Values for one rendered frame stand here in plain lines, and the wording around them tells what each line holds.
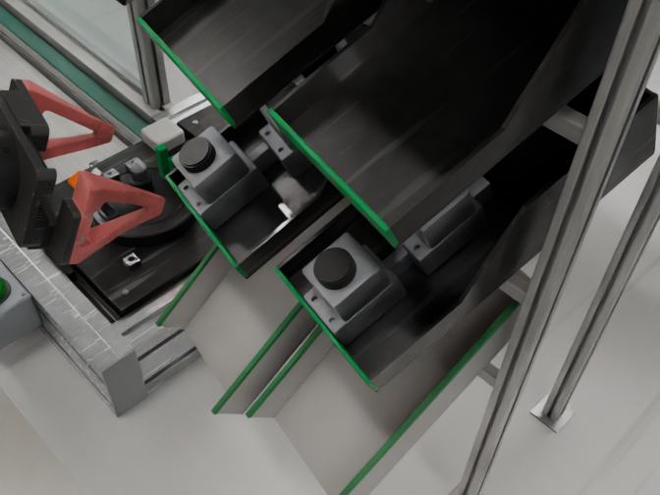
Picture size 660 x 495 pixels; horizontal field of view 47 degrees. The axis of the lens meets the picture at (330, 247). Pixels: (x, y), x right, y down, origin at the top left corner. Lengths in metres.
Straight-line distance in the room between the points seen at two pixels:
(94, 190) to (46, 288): 0.47
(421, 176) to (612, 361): 0.64
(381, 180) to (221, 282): 0.39
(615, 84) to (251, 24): 0.26
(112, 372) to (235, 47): 0.45
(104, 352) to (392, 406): 0.35
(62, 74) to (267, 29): 0.80
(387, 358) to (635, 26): 0.29
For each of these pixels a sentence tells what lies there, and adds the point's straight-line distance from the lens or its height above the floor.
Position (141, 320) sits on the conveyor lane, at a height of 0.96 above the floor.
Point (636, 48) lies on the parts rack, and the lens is 0.45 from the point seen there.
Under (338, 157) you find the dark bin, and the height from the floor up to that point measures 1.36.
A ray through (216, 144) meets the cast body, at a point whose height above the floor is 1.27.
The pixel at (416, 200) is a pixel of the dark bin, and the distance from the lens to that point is 0.44.
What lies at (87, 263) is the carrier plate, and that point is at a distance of 0.98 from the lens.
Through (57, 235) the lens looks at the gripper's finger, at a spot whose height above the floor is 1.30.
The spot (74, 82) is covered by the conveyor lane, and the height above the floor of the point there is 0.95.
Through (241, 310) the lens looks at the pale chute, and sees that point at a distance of 0.81.
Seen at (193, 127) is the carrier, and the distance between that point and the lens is 1.14.
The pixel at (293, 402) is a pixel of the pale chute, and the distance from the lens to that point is 0.78.
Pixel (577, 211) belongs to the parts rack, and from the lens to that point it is 0.52.
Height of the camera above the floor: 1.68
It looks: 48 degrees down
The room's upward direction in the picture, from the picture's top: 2 degrees clockwise
